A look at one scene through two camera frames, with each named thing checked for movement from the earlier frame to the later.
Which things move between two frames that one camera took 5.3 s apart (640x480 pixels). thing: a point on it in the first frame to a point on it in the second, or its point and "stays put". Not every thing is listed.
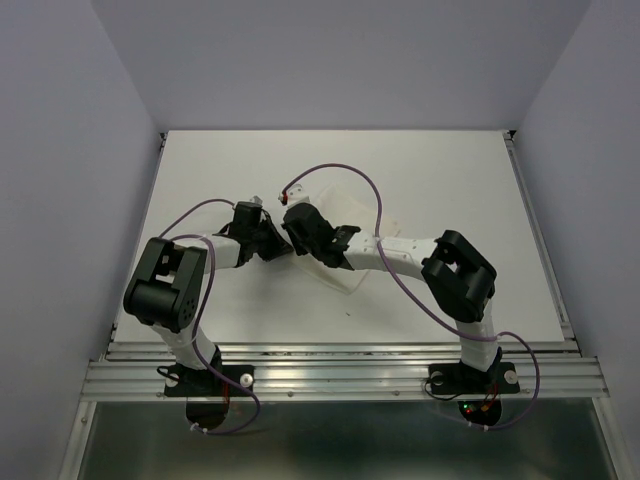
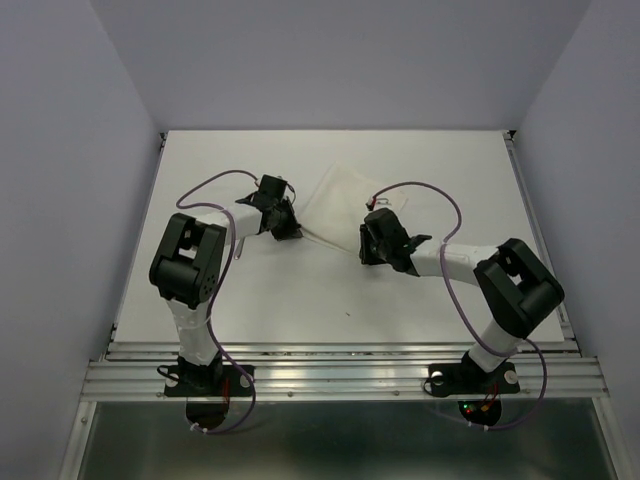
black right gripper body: x=301 y=247 to x=387 y=250
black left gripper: x=278 y=246 to x=292 y=228
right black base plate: x=456 y=379 stays put
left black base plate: x=186 y=382 stays put
